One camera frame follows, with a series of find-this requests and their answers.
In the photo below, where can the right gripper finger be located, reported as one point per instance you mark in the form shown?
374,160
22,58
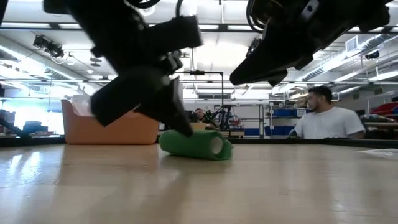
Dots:
276,79
261,62

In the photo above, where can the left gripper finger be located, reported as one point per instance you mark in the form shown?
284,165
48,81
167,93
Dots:
161,110
180,115

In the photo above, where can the green elastic bandage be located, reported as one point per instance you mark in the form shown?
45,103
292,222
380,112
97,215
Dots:
192,146

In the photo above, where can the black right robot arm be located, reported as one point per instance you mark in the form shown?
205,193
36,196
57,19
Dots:
370,12

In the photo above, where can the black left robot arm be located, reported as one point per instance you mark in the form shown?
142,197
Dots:
93,18

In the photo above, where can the black lab robot arm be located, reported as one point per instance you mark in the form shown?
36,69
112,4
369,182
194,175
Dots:
224,116

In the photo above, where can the person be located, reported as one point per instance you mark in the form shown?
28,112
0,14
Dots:
329,124
200,114

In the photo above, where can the tan cardboard box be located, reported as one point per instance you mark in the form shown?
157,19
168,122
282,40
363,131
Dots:
199,126

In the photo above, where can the shelf with blue bins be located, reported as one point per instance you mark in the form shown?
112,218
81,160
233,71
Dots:
281,112

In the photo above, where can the orange plastic bin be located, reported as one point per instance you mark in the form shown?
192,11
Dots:
124,133

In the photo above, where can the low wooden table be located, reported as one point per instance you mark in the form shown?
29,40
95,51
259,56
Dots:
237,133

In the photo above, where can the black ceiling-mounted device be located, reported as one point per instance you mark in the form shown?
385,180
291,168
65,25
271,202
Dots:
49,46

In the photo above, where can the wooden workbench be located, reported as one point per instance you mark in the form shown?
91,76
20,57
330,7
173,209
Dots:
382,125

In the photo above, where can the black aluminium table frame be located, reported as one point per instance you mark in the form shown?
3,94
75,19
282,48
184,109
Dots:
311,143

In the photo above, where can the black ceiling dome camera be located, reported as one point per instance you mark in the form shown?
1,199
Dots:
372,55

